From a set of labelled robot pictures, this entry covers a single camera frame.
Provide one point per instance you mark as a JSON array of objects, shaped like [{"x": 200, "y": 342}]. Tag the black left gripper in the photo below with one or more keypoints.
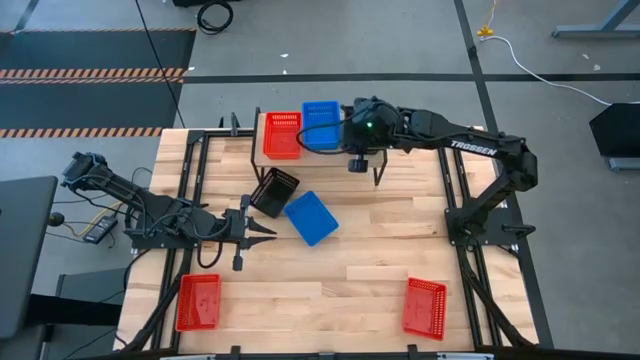
[{"x": 236, "y": 229}]

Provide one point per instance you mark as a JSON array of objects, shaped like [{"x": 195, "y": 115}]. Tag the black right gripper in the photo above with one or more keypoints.
[{"x": 372, "y": 127}]

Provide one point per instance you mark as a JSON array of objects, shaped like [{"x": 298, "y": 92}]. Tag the blue slotted plastic basket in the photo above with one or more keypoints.
[
  {"x": 311, "y": 218},
  {"x": 320, "y": 125}
]

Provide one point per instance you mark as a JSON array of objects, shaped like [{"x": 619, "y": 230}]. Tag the red slotted plastic basket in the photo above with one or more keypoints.
[
  {"x": 282, "y": 137},
  {"x": 198, "y": 302},
  {"x": 425, "y": 308}
]

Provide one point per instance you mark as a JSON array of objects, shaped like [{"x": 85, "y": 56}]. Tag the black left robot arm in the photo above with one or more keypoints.
[{"x": 115, "y": 187}]

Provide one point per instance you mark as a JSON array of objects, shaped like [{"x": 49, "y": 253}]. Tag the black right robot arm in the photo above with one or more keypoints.
[{"x": 475, "y": 145}]

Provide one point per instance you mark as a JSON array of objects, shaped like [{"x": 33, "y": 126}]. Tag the black slotted plastic basket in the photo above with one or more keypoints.
[{"x": 274, "y": 194}]

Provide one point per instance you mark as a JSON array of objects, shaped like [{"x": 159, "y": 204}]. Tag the yellow power plug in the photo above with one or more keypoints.
[{"x": 485, "y": 32}]

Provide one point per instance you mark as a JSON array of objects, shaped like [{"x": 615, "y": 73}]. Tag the black power adapter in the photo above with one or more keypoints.
[{"x": 100, "y": 230}]

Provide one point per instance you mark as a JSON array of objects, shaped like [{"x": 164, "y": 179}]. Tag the black hazard-striped floor mat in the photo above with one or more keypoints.
[{"x": 75, "y": 102}]

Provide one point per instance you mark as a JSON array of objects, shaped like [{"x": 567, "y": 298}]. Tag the black desk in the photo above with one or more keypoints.
[{"x": 25, "y": 250}]

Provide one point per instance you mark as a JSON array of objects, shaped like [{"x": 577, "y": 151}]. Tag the table with grey metal legs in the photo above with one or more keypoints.
[{"x": 590, "y": 32}]

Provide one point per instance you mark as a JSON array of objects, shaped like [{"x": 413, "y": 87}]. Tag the wooden shelf with black frame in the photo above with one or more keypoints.
[{"x": 320, "y": 159}]

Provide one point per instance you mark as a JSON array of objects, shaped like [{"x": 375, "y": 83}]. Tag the black aluminium rig frame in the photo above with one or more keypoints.
[{"x": 350, "y": 356}]

